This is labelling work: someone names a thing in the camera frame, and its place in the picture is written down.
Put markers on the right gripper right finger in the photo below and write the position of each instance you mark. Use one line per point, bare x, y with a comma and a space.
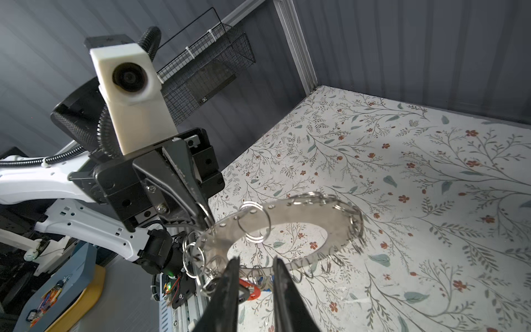
290, 312

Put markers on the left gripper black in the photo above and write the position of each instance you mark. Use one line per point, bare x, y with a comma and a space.
174, 178

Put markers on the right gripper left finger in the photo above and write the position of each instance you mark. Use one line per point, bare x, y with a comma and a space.
221, 313

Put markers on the red tag key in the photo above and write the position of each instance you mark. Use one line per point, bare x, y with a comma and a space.
248, 291

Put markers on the grey beaded keyring coil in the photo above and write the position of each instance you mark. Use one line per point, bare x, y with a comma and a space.
342, 224

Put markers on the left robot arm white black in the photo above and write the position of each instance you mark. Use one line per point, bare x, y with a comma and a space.
157, 246

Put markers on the grey tray with parts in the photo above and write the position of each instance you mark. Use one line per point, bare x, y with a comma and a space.
66, 296

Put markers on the floral table mat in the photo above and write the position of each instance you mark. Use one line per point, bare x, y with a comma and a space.
446, 204

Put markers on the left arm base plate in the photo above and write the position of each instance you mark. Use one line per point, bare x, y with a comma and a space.
177, 291

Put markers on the black wire side basket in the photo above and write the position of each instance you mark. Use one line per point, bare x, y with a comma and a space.
202, 69

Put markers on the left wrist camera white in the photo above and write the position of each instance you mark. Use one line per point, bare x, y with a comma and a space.
132, 92

